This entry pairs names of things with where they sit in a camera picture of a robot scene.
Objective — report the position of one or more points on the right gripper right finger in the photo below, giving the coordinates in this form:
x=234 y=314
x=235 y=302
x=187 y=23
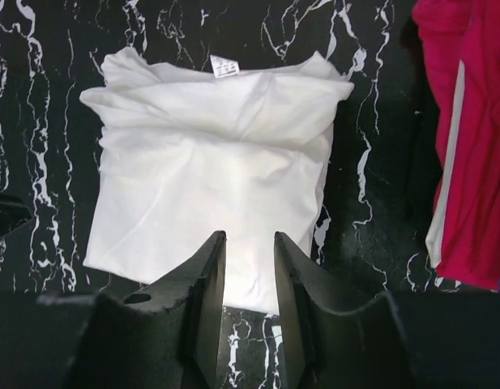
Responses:
x=336 y=336

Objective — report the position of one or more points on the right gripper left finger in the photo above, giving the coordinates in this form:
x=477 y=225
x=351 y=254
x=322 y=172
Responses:
x=165 y=335

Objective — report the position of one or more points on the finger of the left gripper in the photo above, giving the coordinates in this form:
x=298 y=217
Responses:
x=13 y=214

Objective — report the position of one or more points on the white printed t shirt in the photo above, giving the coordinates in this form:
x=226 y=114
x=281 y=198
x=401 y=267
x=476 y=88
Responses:
x=186 y=153

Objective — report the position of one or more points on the black marble pattern mat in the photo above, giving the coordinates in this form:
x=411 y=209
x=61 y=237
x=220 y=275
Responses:
x=383 y=171

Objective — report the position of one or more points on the red folded t shirt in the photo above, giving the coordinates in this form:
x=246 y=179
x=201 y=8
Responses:
x=461 y=47

